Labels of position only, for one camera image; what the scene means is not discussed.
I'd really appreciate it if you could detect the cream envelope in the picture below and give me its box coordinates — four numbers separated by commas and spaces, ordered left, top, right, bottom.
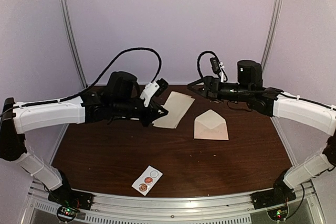
194, 110, 229, 141

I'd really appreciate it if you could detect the aluminium frame post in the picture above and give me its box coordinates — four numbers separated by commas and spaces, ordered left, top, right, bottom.
261, 0, 284, 70
59, 0, 87, 88

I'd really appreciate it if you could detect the left aluminium frame post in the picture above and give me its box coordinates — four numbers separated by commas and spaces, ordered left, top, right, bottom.
59, 0, 87, 88

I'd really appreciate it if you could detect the right aluminium frame post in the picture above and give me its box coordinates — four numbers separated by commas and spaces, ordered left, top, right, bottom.
261, 0, 284, 70

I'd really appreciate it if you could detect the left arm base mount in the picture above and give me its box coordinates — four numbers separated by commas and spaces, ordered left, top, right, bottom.
44, 171, 93, 223

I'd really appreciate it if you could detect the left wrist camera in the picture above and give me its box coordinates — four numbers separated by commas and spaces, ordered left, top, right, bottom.
140, 78, 169, 108

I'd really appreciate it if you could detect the cream letter paper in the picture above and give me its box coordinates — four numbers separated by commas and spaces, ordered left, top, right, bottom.
153, 91, 195, 129

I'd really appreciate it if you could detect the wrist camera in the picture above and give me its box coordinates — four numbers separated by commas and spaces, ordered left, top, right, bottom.
210, 57, 228, 83
140, 78, 169, 108

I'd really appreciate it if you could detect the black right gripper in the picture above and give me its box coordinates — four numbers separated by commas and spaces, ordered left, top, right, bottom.
187, 76, 252, 103

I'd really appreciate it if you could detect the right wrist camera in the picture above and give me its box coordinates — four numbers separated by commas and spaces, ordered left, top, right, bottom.
210, 57, 228, 83

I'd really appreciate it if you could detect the sticker sheet with seals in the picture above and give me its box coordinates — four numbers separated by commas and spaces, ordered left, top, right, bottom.
132, 166, 163, 196

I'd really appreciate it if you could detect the left black camera cable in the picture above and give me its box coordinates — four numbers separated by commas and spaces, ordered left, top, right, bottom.
59, 47, 162, 103

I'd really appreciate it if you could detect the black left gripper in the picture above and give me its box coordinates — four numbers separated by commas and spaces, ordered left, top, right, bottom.
112, 99, 169, 129

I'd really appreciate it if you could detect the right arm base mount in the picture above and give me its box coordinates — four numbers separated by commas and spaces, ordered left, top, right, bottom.
251, 170, 296, 222

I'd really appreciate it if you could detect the front aluminium rail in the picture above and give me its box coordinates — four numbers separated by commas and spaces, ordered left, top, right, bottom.
18, 180, 326, 223

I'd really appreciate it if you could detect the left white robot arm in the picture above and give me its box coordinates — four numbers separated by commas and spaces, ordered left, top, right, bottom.
1, 71, 168, 205

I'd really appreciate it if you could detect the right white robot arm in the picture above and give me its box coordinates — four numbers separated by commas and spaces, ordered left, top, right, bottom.
187, 57, 335, 204

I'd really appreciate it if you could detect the right black camera cable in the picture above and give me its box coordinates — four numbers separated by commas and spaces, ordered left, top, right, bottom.
196, 50, 220, 78

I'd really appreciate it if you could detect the black camera cable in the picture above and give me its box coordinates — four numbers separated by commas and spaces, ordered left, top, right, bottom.
196, 50, 220, 78
59, 47, 162, 103

